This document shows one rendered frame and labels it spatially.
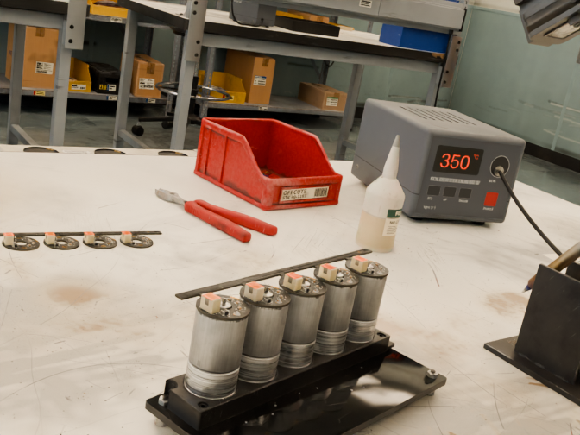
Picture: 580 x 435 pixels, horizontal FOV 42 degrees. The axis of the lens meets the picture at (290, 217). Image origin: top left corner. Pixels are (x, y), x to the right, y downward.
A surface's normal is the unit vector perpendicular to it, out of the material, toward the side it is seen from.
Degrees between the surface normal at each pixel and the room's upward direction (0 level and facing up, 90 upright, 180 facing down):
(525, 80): 90
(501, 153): 90
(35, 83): 89
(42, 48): 90
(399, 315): 0
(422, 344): 0
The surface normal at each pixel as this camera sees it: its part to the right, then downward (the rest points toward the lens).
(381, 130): -0.93, -0.06
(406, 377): 0.18, -0.94
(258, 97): 0.59, 0.34
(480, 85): -0.83, 0.02
